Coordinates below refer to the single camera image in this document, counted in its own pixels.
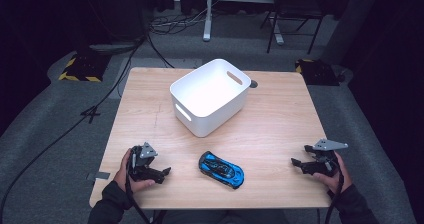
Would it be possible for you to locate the white plastic storage bin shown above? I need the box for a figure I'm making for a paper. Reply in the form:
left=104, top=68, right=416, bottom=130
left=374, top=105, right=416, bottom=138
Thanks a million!
left=169, top=58, right=252, bottom=139

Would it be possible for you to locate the person's left hand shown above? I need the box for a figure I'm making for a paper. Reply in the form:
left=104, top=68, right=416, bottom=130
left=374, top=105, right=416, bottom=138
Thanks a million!
left=113, top=148, right=156, bottom=195

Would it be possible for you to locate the long black floor cable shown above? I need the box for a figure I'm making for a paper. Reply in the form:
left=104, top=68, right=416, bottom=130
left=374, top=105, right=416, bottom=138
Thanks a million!
left=0, top=33, right=148, bottom=218

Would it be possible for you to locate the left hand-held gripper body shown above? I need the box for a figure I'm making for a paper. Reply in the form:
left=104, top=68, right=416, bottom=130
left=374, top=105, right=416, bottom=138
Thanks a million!
left=127, top=141, right=160, bottom=182

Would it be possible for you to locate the blue and black toy car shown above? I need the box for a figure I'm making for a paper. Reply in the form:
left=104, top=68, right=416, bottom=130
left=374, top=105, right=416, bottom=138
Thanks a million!
left=198, top=150, right=246, bottom=191

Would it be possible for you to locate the dark equipment stand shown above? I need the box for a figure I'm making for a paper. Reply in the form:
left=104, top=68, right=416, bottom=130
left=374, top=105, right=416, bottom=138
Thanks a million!
left=75, top=0, right=148, bottom=56

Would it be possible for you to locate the white desk frame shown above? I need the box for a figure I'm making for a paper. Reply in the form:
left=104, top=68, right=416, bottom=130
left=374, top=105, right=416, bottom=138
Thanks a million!
left=202, top=0, right=285, bottom=46

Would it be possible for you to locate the black tape cross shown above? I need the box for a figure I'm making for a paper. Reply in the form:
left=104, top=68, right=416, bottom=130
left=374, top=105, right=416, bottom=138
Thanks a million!
left=80, top=105, right=101, bottom=125

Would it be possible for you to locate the grey tape strip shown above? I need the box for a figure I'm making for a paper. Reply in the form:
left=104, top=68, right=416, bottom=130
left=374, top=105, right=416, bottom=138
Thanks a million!
left=86, top=171, right=111, bottom=181

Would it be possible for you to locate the short black floor cable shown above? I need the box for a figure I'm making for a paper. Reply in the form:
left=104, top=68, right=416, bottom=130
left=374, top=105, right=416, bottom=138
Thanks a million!
left=145, top=32, right=175, bottom=69

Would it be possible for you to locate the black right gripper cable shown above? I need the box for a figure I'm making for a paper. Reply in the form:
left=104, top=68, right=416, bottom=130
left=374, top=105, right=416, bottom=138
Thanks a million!
left=323, top=152, right=346, bottom=224

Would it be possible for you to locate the black metal chair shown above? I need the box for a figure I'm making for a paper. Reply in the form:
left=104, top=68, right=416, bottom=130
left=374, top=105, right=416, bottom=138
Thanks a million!
left=259, top=0, right=325, bottom=55

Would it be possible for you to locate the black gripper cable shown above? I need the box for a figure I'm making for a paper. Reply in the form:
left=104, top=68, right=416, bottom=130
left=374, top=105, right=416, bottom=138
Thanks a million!
left=323, top=152, right=346, bottom=224
left=124, top=153, right=168, bottom=224

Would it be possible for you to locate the black yellow striped base plate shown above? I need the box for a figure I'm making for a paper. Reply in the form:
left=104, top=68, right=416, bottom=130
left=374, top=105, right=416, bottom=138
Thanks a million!
left=294, top=58, right=341, bottom=87
left=58, top=51, right=111, bottom=84

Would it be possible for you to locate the bundle of floor cables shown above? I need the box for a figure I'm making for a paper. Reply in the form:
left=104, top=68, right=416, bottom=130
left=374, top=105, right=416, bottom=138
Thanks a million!
left=148, top=3, right=209, bottom=36

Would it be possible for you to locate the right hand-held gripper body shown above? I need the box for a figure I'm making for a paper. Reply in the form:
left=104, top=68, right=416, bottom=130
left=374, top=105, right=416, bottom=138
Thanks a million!
left=311, top=137, right=350, bottom=178

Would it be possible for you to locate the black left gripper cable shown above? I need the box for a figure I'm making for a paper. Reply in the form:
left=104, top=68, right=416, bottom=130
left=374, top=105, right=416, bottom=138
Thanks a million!
left=124, top=153, right=168, bottom=224

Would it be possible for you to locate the person's right hand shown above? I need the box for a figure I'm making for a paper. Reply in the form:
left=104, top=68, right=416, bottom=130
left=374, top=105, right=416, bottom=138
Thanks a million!
left=312, top=151, right=354, bottom=195

